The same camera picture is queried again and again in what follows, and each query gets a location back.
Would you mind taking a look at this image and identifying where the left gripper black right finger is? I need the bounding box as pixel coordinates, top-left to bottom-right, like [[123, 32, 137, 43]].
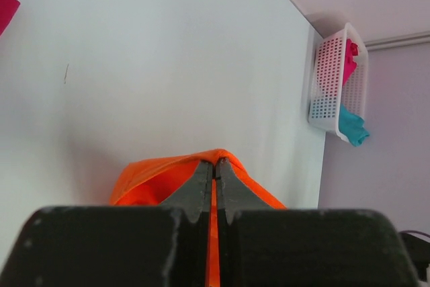
[[215, 159, 419, 286]]

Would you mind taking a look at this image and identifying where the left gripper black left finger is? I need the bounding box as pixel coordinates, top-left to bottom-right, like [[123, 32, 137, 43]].
[[1, 162, 213, 286]]

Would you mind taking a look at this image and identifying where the orange t shirt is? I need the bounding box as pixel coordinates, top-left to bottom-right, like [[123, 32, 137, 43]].
[[110, 149, 286, 286]]

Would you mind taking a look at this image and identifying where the white plastic basket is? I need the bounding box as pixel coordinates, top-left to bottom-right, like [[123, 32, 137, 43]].
[[308, 22, 369, 142]]

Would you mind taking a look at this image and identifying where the teal t shirt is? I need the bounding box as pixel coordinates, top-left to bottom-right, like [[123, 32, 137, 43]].
[[339, 104, 370, 147]]

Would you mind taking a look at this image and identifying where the crimson t shirt in basket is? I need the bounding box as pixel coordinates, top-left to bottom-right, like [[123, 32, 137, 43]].
[[342, 38, 359, 85]]

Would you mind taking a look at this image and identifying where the folded crimson t shirt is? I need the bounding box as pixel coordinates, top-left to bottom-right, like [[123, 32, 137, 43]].
[[0, 0, 21, 35]]

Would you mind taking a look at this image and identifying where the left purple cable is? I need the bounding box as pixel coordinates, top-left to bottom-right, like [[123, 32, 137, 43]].
[[399, 229, 430, 243]]

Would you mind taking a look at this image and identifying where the aluminium frame rail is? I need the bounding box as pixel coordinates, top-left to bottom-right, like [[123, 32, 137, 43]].
[[365, 32, 429, 51]]

